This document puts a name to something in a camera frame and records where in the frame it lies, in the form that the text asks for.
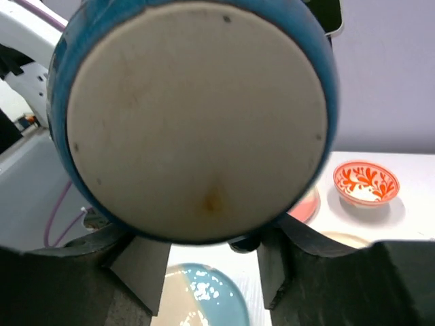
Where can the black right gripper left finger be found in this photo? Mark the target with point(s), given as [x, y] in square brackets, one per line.
[110, 277]

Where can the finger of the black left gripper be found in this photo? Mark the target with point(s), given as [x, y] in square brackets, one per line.
[328, 13]

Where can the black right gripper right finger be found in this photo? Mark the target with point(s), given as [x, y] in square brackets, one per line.
[309, 279]

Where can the orange patterned small bowl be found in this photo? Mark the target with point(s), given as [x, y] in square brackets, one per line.
[365, 184]

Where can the dark blue mug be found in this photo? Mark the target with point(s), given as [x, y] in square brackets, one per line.
[192, 197]

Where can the pink cream plate left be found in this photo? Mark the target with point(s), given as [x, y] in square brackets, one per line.
[349, 240]

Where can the pink cream plate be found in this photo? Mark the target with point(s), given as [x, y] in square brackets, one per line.
[349, 240]
[306, 207]

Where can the blue cream plate near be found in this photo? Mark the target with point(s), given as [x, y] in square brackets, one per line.
[196, 294]

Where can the pink cream plate middle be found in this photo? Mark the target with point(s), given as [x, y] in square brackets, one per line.
[306, 207]

